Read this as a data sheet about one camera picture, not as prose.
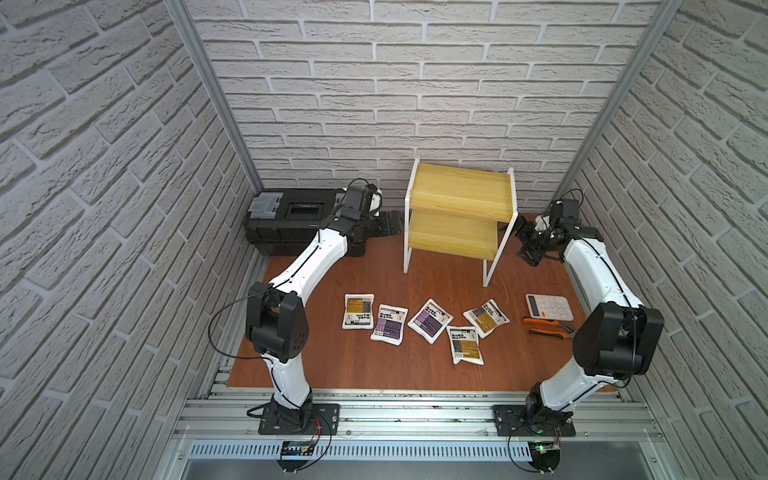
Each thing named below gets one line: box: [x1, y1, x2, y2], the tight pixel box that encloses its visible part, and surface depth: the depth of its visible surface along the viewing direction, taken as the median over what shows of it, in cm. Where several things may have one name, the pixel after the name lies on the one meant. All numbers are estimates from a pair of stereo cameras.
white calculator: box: [526, 293, 574, 321], surface depth 96 cm
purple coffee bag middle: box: [407, 298, 455, 345], surface depth 92 cm
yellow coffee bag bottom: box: [446, 326, 484, 366], surface depth 87 cm
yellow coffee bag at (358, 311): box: [342, 293, 375, 330], surface depth 94 cm
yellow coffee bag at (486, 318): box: [463, 298, 511, 339], surface depth 93 cm
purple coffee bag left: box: [370, 304, 409, 346], surface depth 91 cm
